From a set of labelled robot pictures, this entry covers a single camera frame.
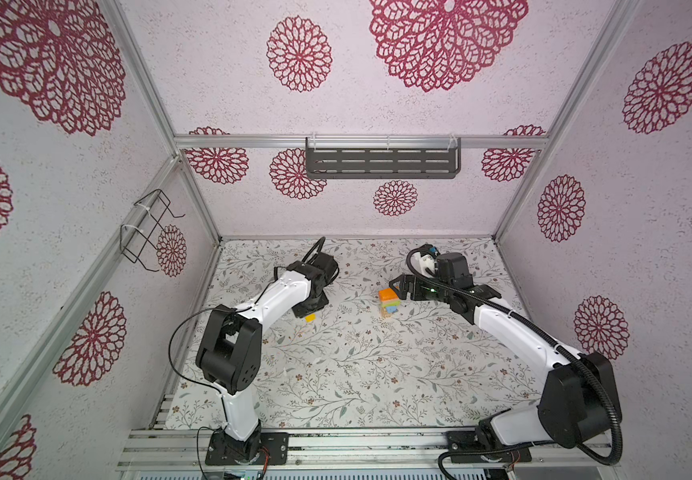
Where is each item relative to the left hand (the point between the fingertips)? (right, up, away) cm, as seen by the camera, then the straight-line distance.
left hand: (310, 310), depth 91 cm
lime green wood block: (+26, +1, +6) cm, 26 cm away
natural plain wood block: (+23, +1, +3) cm, 23 cm away
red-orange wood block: (+22, +2, +1) cm, 22 cm away
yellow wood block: (+1, -1, -8) cm, 8 cm away
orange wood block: (+23, +5, -6) cm, 24 cm away
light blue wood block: (+25, -1, +4) cm, 26 cm away
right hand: (+27, +10, -6) cm, 29 cm away
